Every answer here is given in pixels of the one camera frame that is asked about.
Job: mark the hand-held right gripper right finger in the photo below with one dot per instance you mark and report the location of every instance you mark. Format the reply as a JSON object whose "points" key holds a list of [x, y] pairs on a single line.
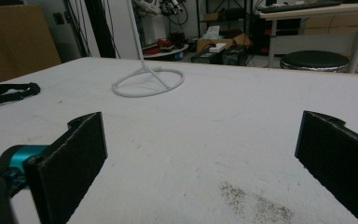
{"points": [[338, 161]]}

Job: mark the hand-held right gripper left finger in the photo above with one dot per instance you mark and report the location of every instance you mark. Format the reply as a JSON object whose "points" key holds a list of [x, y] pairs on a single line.
{"points": [[68, 168]]}

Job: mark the black round stool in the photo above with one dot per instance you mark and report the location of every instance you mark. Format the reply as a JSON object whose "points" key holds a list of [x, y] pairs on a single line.
{"points": [[313, 59]]}

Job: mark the brown cardboard box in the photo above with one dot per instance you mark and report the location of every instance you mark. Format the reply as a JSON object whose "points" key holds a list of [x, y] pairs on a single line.
{"points": [[15, 43]]}

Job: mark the black equipment case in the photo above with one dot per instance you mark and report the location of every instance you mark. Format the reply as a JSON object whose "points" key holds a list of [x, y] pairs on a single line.
{"points": [[234, 55]]}

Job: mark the light wooden desk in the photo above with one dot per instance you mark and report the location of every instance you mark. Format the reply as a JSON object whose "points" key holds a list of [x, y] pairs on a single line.
{"points": [[317, 11]]}

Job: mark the small round white table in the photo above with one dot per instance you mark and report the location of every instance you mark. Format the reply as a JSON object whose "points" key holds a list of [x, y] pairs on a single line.
{"points": [[167, 52]]}

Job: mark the black keyboard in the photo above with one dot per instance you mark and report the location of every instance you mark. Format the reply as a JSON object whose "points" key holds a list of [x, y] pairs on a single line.
{"points": [[298, 6]]}

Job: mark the small white box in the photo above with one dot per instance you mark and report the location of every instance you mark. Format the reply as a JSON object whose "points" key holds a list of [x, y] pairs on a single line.
{"points": [[218, 47]]}

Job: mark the open cardboard box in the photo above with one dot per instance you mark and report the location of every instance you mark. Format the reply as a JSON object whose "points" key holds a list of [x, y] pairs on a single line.
{"points": [[205, 43]]}

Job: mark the black metal shelf rack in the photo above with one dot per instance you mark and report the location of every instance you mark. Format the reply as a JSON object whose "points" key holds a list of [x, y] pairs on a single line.
{"points": [[222, 12]]}

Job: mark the black upright post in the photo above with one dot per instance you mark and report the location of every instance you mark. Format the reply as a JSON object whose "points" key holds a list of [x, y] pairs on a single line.
{"points": [[101, 28]]}

